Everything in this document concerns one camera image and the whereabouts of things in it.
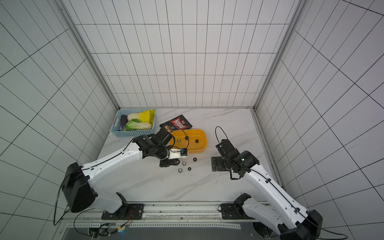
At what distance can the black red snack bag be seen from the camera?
1088mm

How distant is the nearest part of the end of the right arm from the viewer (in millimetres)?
495

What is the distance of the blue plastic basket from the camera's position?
100 centimetres
